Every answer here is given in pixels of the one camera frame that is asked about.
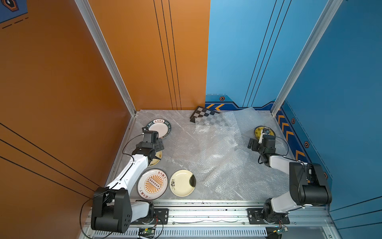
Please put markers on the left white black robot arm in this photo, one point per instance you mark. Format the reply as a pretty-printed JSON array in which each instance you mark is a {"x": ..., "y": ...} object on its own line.
[{"x": 112, "y": 210}]

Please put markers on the white vented cable duct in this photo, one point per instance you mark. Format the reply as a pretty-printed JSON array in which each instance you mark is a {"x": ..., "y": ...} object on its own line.
[{"x": 188, "y": 232}]

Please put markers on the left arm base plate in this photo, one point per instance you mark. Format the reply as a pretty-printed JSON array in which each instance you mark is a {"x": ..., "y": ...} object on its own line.
[{"x": 161, "y": 216}]

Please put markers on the bubble wrap of yellow plate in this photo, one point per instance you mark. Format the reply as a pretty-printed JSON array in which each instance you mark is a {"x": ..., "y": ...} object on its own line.
[{"x": 280, "y": 179}]

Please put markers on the black white checkerboard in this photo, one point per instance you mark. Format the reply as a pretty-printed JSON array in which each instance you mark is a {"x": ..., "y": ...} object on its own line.
[{"x": 201, "y": 112}]

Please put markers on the green circuit board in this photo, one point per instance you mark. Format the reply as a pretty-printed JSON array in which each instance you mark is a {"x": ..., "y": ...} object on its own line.
[
  {"x": 275, "y": 233},
  {"x": 146, "y": 233}
]

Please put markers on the right green circuit board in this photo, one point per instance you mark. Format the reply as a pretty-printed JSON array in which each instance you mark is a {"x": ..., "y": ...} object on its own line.
[{"x": 275, "y": 233}]

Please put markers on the bubble white blue plate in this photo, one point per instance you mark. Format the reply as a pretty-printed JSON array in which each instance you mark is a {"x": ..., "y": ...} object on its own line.
[{"x": 162, "y": 126}]

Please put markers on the right aluminium corner post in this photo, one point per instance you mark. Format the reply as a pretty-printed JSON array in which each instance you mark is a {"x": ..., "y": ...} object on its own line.
[{"x": 314, "y": 38}]

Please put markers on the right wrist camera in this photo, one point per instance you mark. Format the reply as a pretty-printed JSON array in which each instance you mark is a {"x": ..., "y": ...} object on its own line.
[{"x": 264, "y": 133}]

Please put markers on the bubble pink plate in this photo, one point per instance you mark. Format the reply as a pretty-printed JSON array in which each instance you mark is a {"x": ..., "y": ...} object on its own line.
[{"x": 239, "y": 182}]

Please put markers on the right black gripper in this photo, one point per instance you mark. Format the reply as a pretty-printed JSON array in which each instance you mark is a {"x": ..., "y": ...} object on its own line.
[{"x": 255, "y": 143}]

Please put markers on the white orange sunburst plate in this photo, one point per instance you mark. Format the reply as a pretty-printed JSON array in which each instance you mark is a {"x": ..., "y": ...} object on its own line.
[{"x": 152, "y": 184}]

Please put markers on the left aluminium corner post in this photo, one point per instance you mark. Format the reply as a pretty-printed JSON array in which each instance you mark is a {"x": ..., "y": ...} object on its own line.
[{"x": 100, "y": 41}]

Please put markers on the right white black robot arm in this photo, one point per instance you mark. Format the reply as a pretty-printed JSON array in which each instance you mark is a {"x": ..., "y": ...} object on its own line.
[{"x": 308, "y": 185}]

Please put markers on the aluminium corner post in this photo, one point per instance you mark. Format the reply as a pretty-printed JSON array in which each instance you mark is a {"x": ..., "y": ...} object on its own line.
[
  {"x": 314, "y": 38},
  {"x": 100, "y": 41}
]

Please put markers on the small white cream plate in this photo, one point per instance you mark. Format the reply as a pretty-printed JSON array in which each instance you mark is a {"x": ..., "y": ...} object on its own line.
[{"x": 182, "y": 183}]

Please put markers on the yellow dinner plate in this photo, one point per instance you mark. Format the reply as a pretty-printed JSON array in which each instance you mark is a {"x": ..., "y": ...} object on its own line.
[{"x": 259, "y": 130}]

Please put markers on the bubble wrap of green plate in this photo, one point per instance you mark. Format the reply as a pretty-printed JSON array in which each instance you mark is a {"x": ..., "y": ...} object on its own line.
[{"x": 248, "y": 119}]

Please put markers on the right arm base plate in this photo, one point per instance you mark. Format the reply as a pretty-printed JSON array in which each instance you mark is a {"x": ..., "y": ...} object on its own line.
[{"x": 256, "y": 216}]

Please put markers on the left green circuit board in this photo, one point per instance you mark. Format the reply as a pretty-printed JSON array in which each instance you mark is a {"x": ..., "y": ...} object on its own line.
[{"x": 146, "y": 233}]

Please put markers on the cream dinner plate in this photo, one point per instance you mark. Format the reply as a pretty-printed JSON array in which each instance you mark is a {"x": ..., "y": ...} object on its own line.
[{"x": 156, "y": 159}]

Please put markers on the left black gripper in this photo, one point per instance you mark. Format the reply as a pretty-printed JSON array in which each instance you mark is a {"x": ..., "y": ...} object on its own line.
[{"x": 159, "y": 145}]

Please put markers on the aluminium front rail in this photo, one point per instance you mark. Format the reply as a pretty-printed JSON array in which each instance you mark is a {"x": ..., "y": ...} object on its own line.
[{"x": 217, "y": 213}]

